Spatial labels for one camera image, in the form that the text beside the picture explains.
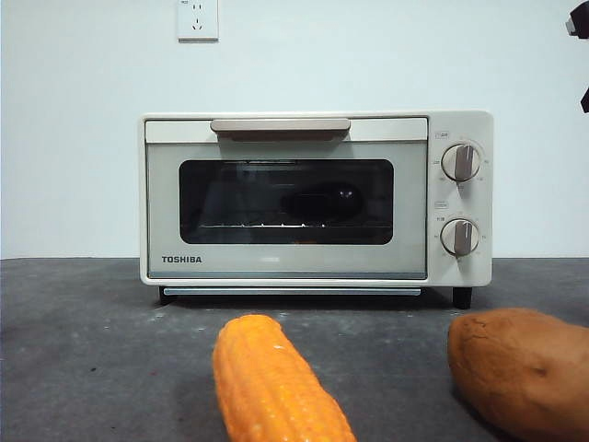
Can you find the white wall socket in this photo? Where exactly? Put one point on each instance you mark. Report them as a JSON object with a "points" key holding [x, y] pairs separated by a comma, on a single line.
{"points": [[198, 20]]}

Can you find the purple eggplant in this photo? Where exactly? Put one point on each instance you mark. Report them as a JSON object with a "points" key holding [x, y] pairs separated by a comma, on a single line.
{"points": [[317, 202]]}

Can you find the cream Toshiba toaster oven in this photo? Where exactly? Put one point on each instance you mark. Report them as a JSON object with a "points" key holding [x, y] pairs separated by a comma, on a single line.
{"points": [[460, 123]]}

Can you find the brown sweet potato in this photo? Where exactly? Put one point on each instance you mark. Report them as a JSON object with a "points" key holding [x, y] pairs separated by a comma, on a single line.
{"points": [[522, 368]]}

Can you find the silver oven crumb tray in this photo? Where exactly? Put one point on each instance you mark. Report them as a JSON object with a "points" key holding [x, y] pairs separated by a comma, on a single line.
{"points": [[290, 291]]}

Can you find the oven door with glass window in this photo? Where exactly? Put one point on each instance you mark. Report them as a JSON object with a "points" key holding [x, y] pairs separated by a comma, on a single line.
{"points": [[285, 262]]}

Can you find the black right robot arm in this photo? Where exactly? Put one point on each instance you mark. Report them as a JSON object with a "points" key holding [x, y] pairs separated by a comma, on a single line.
{"points": [[581, 13]]}

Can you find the beige oven control knob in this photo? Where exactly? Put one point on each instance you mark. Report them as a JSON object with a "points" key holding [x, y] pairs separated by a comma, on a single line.
{"points": [[460, 237], [461, 162]]}

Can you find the orange corn cob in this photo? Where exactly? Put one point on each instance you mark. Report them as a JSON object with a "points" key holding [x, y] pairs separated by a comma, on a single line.
{"points": [[269, 382]]}

